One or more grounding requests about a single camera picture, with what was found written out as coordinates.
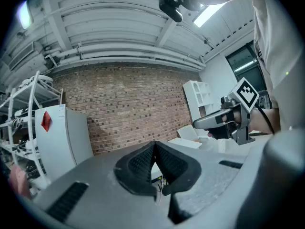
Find black head-worn camera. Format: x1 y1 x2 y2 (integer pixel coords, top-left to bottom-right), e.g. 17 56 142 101
158 0 183 23

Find white armchair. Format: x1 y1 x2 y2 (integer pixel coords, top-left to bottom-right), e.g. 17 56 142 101
177 125 209 144

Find pink cloth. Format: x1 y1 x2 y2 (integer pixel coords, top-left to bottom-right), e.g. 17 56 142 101
9 163 33 200

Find person's beige shirt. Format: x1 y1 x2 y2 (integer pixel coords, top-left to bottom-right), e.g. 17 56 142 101
251 0 305 133

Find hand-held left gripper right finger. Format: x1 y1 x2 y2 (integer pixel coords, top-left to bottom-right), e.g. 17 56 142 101
155 141 203 197

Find person's right forearm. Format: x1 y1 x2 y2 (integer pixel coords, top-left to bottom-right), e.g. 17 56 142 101
247 107 281 135

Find red diamond ornament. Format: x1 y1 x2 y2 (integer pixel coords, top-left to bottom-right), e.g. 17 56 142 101
40 110 52 133

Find grey air vent unit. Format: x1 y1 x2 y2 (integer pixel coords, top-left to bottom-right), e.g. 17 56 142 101
8 41 43 71

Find dark framed window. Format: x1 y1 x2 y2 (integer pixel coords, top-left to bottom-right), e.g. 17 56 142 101
225 42 269 95

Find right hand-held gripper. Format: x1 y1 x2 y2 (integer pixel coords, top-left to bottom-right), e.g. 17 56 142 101
192 77 260 146

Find white metal shelf rack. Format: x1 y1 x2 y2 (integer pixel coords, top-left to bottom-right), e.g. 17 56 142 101
0 70 64 193

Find rectangular ceiling light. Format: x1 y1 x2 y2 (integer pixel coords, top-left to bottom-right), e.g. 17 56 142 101
192 2 227 28
17 0 34 30

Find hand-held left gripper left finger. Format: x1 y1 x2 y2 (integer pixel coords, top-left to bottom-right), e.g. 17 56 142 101
113 141 157 197

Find person's right hand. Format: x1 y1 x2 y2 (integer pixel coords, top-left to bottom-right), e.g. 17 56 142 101
206 110 243 140

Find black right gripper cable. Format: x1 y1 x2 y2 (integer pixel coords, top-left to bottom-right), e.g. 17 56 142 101
255 104 275 135

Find white bookshelf cabinet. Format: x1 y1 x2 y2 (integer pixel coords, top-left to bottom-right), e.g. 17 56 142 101
183 80 215 125

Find white refrigerator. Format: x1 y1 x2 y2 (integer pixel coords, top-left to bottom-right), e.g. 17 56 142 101
34 104 94 182

